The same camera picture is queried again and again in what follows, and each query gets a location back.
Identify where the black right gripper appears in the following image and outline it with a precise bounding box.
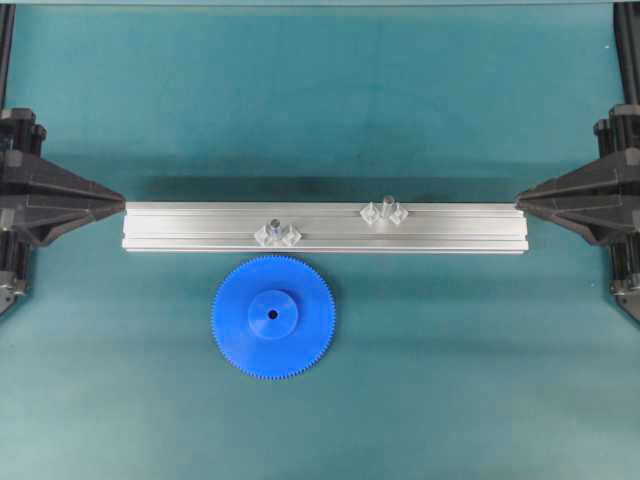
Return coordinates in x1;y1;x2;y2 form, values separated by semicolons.
514;103;640;321

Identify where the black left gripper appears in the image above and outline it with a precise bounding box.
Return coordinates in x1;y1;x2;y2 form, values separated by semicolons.
0;106;126;321

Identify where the large blue plastic gear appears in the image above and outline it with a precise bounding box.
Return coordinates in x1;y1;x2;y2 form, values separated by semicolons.
211;255;337;380

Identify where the black right frame post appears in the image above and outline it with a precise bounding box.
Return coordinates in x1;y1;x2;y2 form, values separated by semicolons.
613;1;639;104

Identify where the black frame post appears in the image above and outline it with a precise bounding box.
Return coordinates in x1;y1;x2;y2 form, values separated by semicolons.
613;1;639;104
0;3;16;108

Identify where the black left frame post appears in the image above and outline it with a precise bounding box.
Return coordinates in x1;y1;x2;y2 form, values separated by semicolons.
0;3;16;108

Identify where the right steel shaft with clear mount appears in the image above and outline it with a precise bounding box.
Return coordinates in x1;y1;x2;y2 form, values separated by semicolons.
359;195;409;226

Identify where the steel shaft with clear mount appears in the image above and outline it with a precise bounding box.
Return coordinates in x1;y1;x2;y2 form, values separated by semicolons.
359;195;409;226
254;219;302;248

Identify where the left steel shaft with clear mount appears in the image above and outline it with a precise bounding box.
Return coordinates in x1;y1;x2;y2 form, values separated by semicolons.
254;219;302;248

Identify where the aluminium extrusion rail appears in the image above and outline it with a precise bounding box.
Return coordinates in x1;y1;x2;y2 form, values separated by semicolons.
122;202;529;255

